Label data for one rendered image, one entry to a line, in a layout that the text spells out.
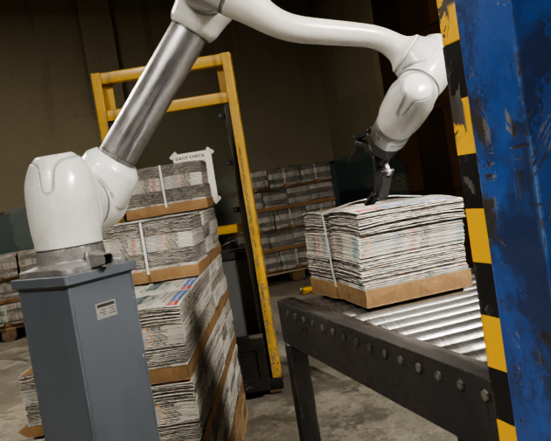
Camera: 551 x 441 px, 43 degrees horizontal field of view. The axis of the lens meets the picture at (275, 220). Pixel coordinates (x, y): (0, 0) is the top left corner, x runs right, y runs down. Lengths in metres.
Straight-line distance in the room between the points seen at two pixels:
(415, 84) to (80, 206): 0.79
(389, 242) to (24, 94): 7.83
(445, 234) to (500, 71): 1.16
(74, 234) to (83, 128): 7.55
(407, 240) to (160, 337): 0.80
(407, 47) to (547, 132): 1.12
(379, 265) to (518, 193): 1.08
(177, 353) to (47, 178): 0.71
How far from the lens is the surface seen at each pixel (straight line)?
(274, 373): 3.81
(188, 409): 2.10
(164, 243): 2.59
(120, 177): 1.78
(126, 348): 1.66
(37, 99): 9.18
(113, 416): 1.65
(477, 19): 0.60
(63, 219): 1.60
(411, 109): 1.54
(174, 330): 2.05
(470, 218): 0.66
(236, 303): 3.89
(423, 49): 1.67
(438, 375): 1.18
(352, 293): 1.69
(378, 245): 1.63
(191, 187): 3.17
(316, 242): 1.88
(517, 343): 0.62
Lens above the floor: 1.13
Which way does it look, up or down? 3 degrees down
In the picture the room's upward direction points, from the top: 9 degrees counter-clockwise
